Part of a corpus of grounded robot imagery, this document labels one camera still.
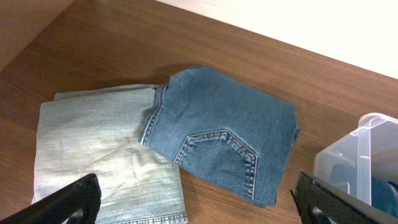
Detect dark blue jeans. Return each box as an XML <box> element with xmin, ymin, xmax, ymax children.
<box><xmin>141</xmin><ymin>67</ymin><xmax>300</xmax><ymax>207</ymax></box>

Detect light grey jeans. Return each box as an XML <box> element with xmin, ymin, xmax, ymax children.
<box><xmin>34</xmin><ymin>85</ymin><xmax>188</xmax><ymax>223</ymax></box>

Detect clear plastic storage container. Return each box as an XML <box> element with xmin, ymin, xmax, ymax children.
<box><xmin>313</xmin><ymin>113</ymin><xmax>397</xmax><ymax>206</ymax></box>

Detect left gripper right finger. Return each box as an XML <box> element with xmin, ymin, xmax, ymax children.
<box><xmin>290</xmin><ymin>172</ymin><xmax>397</xmax><ymax>224</ymax></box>

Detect blue taped clothing bundle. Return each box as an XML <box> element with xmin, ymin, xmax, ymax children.
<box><xmin>330</xmin><ymin>164</ymin><xmax>397</xmax><ymax>218</ymax></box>

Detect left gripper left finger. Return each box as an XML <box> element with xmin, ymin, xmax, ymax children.
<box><xmin>1</xmin><ymin>174</ymin><xmax>101</xmax><ymax>224</ymax></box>

